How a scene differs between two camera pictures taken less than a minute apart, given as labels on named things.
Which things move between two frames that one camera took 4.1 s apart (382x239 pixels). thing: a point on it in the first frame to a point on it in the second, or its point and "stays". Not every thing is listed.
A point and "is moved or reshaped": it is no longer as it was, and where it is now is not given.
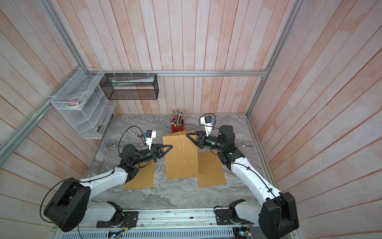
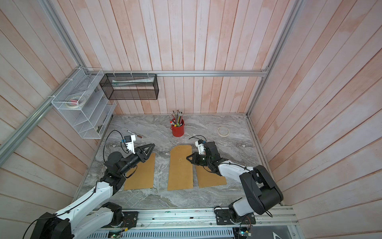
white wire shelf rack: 83,103 stays
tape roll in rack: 75,102 stays
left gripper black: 156,152 to 142,154
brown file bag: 143,179 stays
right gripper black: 202,142 to 195,159
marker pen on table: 135,134 stays
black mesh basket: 130,86 stays
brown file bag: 181,161 is moved or reshaped
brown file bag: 210,170 stays
